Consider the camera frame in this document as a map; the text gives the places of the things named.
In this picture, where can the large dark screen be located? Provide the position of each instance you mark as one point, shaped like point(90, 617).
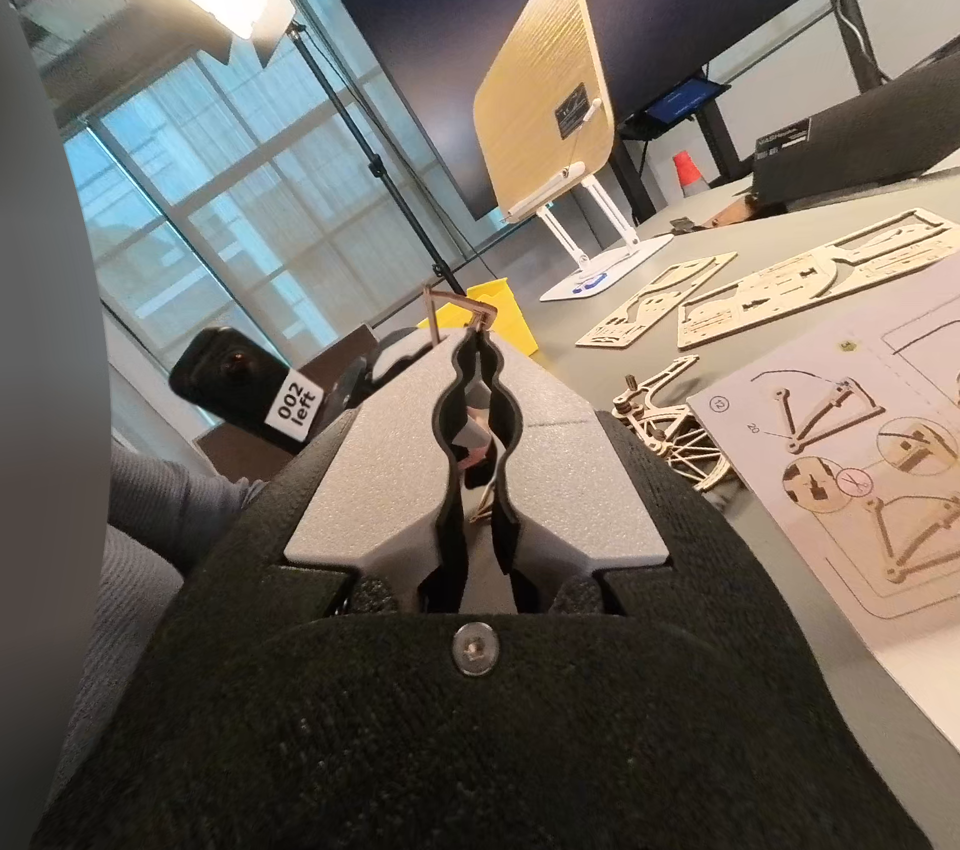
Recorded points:
point(450, 2)

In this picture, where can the orange cone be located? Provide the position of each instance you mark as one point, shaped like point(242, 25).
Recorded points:
point(690, 175)

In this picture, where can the black light stand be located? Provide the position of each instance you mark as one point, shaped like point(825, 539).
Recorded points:
point(360, 137)

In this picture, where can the white instruction booklet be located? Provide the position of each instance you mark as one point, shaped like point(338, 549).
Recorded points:
point(862, 370)

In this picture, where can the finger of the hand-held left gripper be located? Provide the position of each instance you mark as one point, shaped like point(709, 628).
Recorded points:
point(397, 351)

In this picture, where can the wooden bicycle model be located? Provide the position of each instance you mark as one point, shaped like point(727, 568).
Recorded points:
point(675, 445)

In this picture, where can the small blue screen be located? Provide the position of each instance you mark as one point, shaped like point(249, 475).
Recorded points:
point(686, 100)

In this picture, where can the wooden parts sheet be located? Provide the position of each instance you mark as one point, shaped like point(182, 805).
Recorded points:
point(825, 280)
point(675, 287)

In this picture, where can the black case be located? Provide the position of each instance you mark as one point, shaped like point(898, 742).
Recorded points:
point(885, 137)

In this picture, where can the person's torso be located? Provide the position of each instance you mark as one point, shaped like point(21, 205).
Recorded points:
point(120, 625)

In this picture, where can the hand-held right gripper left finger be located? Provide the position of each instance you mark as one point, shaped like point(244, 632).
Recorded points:
point(360, 482)

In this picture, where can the person's left forearm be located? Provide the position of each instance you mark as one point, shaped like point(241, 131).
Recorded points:
point(172, 497)

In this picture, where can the yellow plastic bin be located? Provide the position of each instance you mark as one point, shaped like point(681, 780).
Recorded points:
point(510, 317)

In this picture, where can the wooden book stand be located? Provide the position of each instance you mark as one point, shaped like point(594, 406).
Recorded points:
point(540, 92)

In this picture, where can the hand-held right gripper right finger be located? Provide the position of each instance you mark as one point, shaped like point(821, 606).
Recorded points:
point(585, 482)

